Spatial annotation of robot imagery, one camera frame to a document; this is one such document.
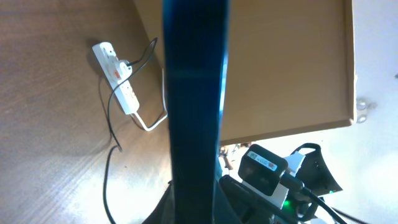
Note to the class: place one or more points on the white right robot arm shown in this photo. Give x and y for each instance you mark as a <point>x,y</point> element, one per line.
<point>306,191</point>

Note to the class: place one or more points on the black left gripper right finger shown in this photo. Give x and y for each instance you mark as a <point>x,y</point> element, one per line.
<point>223,211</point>

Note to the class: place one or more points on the blue smartphone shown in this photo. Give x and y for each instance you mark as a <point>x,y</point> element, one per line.
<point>196,59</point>

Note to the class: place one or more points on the brown wooden board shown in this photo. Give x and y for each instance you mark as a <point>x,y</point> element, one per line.
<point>290,69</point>

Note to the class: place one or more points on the white charger plug adapter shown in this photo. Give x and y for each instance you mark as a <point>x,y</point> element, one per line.
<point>122,69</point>

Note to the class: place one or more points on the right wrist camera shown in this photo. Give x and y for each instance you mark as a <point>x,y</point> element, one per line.
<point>262,170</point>

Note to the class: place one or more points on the white power strip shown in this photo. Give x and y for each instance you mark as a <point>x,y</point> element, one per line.
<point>106,56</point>

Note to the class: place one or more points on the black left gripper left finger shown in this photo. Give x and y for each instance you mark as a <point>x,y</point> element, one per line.
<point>164,211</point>

